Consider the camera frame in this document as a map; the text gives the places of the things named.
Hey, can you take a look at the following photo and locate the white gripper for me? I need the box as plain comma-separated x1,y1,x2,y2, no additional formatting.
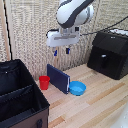
45,27,81,57

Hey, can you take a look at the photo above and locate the white object atop fryer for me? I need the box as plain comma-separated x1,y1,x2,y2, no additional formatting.
109,27,128,37

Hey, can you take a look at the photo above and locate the dark blue flat board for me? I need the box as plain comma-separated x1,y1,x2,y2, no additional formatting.
46,63,72,95

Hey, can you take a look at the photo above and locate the red plastic cup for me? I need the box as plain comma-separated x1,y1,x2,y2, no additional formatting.
38,75,51,91

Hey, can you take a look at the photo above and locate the beige woven folding screen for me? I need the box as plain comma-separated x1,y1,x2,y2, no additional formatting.
0,0,128,81

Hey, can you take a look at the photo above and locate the blue plastic bowl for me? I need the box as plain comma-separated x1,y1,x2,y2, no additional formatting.
68,80,87,97

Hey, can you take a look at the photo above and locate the black fabric storage box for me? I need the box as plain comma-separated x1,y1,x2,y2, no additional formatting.
0,58,51,128

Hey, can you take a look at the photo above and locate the black fryer handle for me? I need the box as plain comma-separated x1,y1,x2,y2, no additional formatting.
100,54,108,70

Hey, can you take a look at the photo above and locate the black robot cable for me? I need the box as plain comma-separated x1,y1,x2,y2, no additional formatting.
80,15,128,37

